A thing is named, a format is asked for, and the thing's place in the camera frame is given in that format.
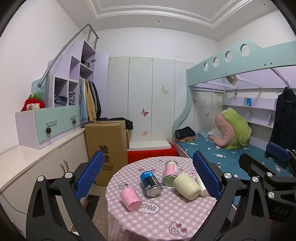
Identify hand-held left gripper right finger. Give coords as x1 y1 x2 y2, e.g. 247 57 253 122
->
192 151 271 241

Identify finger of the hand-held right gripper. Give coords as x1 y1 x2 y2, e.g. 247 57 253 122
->
239 153 279 181
265 142 296 164

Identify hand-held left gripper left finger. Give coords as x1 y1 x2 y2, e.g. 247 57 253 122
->
26 151 109 241

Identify cream cup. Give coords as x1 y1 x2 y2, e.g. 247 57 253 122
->
172 173 201 201

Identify white cup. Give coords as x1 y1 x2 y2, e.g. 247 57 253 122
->
195 176 208 197

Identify pink cup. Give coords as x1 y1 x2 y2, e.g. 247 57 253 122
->
119 187 143 211

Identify blue patterned bed sheet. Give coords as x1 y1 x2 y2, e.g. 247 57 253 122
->
176 131 289 180

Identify tall cardboard box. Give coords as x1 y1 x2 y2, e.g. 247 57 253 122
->
84 120 129 186

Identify hanging black coat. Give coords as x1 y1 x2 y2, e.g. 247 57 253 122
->
269 88 296 151

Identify green and pink can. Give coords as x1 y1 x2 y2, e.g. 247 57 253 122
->
162 160 179 187

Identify rolled pink green quilt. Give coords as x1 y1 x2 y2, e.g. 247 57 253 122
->
222 108 252 150

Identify white pillow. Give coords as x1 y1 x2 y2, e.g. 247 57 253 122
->
207 129 223 141

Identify pink pillow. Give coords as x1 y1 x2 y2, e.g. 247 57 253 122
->
209 113 238 146

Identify folded dark clothes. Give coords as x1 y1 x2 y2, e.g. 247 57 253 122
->
174 127 196 139

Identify blue battery-shaped can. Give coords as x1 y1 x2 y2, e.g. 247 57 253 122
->
140 171 163 198

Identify red box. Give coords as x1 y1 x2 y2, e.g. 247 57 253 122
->
128 142 177 164

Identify black bag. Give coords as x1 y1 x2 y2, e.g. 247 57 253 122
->
109 118 134 131

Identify low white cabinet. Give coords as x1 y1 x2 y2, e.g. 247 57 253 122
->
0 128 89 232

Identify round table, pink checked cloth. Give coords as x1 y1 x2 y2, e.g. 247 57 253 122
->
105 156 238 241

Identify white board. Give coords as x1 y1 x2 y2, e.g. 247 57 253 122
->
129 140 171 150

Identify white and green drawer cabinet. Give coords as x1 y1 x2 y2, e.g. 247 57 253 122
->
15 105 81 150

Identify hanging clothes row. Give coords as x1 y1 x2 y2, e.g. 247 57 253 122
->
84 80 97 121

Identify hanging light blue jacket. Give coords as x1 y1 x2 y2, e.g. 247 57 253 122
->
79 78 89 123

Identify hanging dark jacket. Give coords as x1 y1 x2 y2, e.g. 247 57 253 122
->
90 81 102 120

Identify folded jeans pile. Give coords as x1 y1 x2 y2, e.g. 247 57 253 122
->
54 91 76 107

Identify red strawberry plush toy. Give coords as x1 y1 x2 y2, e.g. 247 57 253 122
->
21 92 45 112

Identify light green bunk bed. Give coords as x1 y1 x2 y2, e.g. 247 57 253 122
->
172 39 296 163

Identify purple stepped shelf cabinet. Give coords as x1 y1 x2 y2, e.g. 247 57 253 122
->
47 40 109 123

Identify white wardrobe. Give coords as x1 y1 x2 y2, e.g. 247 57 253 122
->
108 56 197 143

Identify grey metal handrail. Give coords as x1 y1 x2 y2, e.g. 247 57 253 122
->
38 24 99 88

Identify white wall shelf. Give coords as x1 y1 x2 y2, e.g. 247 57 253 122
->
222 97 278 128

